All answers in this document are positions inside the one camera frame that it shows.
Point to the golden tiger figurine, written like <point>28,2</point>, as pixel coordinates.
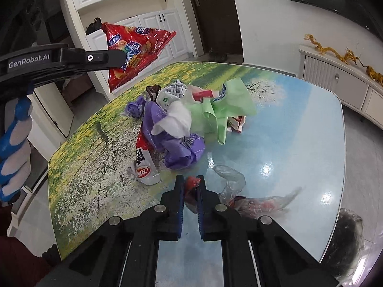
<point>375,76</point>

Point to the green plastic bag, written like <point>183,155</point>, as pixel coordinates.
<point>224,110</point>

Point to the landscape print table mat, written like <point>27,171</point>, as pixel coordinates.
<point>293,142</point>

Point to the red white torn carton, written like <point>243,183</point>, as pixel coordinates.
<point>236,123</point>

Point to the clear plastic wrapper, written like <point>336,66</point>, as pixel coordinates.
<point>236,193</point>

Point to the white wall cabinets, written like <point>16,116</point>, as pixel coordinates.
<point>173,15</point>

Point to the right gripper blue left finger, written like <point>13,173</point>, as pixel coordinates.
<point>123,252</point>

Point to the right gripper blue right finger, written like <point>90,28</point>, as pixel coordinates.
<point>256,252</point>

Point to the brown snack wrapper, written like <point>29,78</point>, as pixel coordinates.
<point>152,92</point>

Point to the red snack bag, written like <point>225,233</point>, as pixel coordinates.
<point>141,45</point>

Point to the white tissue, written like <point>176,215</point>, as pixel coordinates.
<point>176,123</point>

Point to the purple plastic wrapper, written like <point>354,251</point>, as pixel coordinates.
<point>178,153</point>

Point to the white trash bin with liner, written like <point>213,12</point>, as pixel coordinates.
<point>347,247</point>

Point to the white tv cabinet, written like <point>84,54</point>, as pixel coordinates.
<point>353,87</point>

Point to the golden dragon figurine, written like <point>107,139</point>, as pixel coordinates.
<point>348,56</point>

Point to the red paper box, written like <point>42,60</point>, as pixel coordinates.
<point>199,94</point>

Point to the pair of dark shoes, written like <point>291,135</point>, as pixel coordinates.
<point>220,57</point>

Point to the white printed plastic bag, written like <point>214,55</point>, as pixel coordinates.
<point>171,93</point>

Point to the small purple wrapper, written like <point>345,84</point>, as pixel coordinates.
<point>135,108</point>

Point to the left blue white gloved hand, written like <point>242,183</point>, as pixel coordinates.
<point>15,148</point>

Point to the red white snack wrapper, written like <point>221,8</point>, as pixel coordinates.
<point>145,161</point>

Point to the dark brown entrance door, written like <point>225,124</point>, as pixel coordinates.
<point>218,25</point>

